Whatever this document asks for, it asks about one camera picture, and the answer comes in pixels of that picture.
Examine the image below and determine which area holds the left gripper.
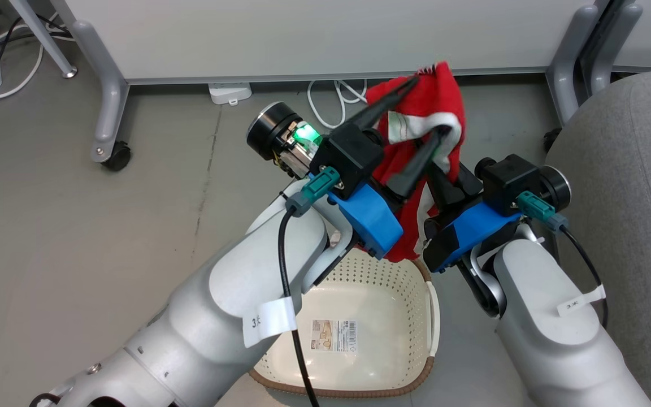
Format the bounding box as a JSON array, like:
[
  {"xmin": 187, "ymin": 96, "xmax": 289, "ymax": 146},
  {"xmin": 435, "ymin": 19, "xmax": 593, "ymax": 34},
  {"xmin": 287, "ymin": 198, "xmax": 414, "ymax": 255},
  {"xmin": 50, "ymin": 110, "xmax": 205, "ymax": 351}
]
[{"xmin": 246, "ymin": 75, "xmax": 452, "ymax": 200}]

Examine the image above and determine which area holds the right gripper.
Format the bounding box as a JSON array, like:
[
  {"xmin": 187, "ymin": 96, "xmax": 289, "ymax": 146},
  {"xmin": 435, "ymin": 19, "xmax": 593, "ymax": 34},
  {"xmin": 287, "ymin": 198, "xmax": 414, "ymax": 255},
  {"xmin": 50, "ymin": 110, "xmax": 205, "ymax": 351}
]
[{"xmin": 426, "ymin": 154, "xmax": 572, "ymax": 217}]

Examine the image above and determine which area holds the red and white cloth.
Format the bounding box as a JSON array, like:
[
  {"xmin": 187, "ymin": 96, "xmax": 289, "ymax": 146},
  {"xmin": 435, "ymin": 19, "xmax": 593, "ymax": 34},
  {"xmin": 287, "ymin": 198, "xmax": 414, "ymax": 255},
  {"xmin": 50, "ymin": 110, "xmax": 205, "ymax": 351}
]
[{"xmin": 359, "ymin": 61, "xmax": 467, "ymax": 264}]

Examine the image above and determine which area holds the grey fabric chair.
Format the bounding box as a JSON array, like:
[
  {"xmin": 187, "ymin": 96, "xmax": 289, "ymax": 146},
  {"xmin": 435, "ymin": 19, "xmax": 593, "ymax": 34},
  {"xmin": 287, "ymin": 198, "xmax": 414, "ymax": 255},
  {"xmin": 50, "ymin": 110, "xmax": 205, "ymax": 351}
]
[{"xmin": 545, "ymin": 68, "xmax": 651, "ymax": 407}]

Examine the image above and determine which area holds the black caster wheel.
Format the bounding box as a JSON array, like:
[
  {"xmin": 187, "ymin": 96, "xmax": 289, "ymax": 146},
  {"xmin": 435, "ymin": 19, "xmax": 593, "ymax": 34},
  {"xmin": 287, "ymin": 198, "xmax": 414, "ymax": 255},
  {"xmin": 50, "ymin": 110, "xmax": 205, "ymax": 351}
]
[
  {"xmin": 543, "ymin": 127, "xmax": 563, "ymax": 154},
  {"xmin": 101, "ymin": 141, "xmax": 133, "ymax": 172}
]

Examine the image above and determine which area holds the large white partition panel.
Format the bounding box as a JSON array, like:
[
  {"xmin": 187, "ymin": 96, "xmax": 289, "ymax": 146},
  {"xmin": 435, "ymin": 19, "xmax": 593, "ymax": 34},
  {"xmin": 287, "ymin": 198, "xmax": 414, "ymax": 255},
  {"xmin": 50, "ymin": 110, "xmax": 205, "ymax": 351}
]
[{"xmin": 66, "ymin": 0, "xmax": 603, "ymax": 85}]

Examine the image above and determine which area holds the cream perforated laundry basket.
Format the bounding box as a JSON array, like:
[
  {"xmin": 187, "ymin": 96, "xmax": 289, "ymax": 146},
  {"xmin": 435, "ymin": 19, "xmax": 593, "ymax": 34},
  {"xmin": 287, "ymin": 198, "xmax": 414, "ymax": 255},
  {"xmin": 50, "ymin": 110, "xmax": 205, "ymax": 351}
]
[{"xmin": 248, "ymin": 246, "xmax": 441, "ymax": 400}]

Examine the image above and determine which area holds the grey partition foot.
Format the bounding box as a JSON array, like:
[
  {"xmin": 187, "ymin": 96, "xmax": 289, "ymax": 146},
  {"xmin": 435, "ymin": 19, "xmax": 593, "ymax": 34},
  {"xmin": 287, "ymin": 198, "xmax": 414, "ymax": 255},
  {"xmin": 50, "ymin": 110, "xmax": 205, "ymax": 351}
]
[
  {"xmin": 580, "ymin": 0, "xmax": 643, "ymax": 98},
  {"xmin": 546, "ymin": 5, "xmax": 601, "ymax": 126},
  {"xmin": 71, "ymin": 20, "xmax": 131, "ymax": 164}
]

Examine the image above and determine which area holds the basket label sticker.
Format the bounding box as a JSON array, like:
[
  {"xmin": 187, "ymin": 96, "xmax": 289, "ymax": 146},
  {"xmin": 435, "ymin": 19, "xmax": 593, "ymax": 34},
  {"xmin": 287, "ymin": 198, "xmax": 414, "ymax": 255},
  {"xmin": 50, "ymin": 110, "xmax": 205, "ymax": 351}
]
[{"xmin": 310, "ymin": 318, "xmax": 359, "ymax": 353}]

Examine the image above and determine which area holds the grey metal table leg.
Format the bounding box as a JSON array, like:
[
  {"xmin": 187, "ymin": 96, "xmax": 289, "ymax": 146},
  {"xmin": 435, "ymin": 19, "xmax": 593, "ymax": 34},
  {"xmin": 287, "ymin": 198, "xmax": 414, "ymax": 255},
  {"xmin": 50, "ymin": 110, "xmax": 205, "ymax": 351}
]
[{"xmin": 9, "ymin": 0, "xmax": 78, "ymax": 79}]

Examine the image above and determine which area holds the white looped cable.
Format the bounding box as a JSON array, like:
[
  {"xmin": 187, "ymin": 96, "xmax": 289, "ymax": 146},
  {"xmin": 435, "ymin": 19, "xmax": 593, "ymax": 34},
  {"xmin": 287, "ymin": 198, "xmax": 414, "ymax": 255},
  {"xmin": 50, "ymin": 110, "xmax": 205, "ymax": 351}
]
[{"xmin": 307, "ymin": 79, "xmax": 369, "ymax": 130}]

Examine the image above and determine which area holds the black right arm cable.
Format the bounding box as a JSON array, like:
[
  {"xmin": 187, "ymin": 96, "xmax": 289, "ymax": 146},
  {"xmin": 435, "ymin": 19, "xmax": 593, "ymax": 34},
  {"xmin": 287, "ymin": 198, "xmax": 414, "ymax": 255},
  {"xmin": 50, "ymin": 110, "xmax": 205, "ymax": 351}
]
[{"xmin": 517, "ymin": 190, "xmax": 609, "ymax": 330}]

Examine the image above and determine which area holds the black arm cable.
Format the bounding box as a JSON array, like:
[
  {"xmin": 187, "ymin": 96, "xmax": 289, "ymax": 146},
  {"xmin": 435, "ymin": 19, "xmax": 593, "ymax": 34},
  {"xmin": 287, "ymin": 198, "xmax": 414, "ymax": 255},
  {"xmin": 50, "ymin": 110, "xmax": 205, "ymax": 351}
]
[
  {"xmin": 517, "ymin": 190, "xmax": 609, "ymax": 330},
  {"xmin": 277, "ymin": 167, "xmax": 342, "ymax": 407}
]

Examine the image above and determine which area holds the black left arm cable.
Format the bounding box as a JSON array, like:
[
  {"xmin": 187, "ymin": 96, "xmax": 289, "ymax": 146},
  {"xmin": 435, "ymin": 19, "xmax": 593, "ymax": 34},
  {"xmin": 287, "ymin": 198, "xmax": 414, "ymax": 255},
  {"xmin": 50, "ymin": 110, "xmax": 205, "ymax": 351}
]
[{"xmin": 277, "ymin": 167, "xmax": 342, "ymax": 407}]

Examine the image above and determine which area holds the white wall adapter box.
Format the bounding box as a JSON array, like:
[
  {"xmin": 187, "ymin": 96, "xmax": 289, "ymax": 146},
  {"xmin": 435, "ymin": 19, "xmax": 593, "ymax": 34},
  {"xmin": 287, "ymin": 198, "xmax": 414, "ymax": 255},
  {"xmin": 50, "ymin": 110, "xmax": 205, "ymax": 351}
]
[{"xmin": 208, "ymin": 83, "xmax": 253, "ymax": 106}]

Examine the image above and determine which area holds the white floor cable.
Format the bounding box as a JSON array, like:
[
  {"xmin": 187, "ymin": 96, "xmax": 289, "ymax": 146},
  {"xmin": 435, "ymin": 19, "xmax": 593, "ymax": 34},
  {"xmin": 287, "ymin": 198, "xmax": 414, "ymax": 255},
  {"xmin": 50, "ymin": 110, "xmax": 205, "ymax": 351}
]
[{"xmin": 0, "ymin": 11, "xmax": 49, "ymax": 198}]

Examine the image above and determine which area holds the black floor cable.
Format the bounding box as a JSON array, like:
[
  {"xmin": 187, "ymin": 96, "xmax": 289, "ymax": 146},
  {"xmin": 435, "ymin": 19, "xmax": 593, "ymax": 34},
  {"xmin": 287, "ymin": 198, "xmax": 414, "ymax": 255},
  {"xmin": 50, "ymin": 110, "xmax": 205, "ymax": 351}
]
[{"xmin": 0, "ymin": 6, "xmax": 73, "ymax": 109}]

